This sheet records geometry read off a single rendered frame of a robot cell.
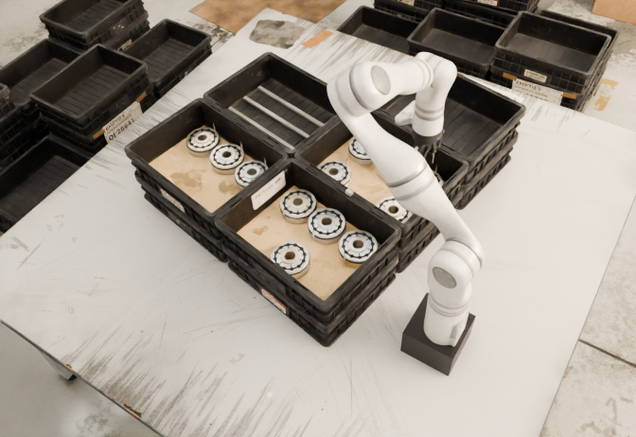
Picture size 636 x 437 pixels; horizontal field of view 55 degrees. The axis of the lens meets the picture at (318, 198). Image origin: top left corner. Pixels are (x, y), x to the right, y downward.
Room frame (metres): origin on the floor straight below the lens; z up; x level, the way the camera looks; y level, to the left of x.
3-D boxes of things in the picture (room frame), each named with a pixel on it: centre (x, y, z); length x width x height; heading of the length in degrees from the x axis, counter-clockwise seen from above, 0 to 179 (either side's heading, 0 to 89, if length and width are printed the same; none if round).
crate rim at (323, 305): (0.96, 0.03, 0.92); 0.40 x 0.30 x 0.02; 44
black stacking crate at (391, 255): (0.96, 0.03, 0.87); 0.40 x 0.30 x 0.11; 44
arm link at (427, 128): (1.12, -0.27, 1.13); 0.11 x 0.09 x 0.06; 45
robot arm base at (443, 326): (0.71, -0.28, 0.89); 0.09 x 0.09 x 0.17; 54
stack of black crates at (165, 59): (2.37, 0.68, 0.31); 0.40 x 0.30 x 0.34; 144
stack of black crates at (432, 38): (2.32, -0.70, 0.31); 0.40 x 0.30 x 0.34; 54
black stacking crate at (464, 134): (1.37, -0.40, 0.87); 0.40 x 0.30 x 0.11; 44
